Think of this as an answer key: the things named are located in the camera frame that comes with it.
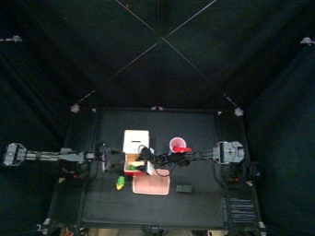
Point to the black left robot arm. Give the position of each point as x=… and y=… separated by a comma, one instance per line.
x=45, y=156

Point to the small grey block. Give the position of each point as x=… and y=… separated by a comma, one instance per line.
x=185, y=188

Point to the red-fronted wooden drawer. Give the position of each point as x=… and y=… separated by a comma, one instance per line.
x=133, y=160

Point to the green yellow toy corn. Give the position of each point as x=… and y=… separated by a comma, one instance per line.
x=121, y=183

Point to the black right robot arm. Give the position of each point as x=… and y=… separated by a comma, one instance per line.
x=224, y=152

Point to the pale wooden drawer box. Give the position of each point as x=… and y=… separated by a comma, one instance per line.
x=137, y=140

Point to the white printed label sticker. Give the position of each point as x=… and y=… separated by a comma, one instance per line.
x=242, y=210

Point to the pink plastic tray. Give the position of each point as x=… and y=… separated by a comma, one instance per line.
x=152, y=186

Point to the red plastic cup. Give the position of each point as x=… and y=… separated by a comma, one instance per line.
x=177, y=143

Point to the green toy vegetable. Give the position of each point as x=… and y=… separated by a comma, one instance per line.
x=134, y=167

